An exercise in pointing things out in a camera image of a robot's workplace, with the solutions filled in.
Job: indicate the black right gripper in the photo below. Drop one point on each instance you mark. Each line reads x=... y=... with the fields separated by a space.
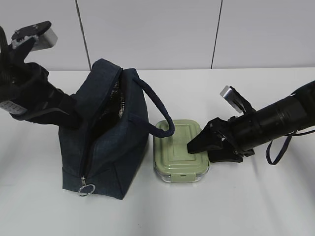
x=217 y=138

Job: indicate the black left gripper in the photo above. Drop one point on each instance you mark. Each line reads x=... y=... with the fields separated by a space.
x=26 y=94

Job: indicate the green lid glass container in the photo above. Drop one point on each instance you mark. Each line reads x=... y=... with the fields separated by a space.
x=172 y=162

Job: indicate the dark blue lunch bag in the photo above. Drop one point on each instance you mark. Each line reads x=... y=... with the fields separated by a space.
x=119 y=112

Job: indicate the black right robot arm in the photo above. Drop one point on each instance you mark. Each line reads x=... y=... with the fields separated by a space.
x=287 y=117

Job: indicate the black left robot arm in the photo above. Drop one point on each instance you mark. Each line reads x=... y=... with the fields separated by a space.
x=9 y=56

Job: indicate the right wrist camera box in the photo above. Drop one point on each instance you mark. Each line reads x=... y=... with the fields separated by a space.
x=236 y=100

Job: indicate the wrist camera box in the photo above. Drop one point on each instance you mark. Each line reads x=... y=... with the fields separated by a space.
x=42 y=33
x=236 y=100

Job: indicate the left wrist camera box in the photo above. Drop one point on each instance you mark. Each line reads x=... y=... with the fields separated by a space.
x=42 y=33

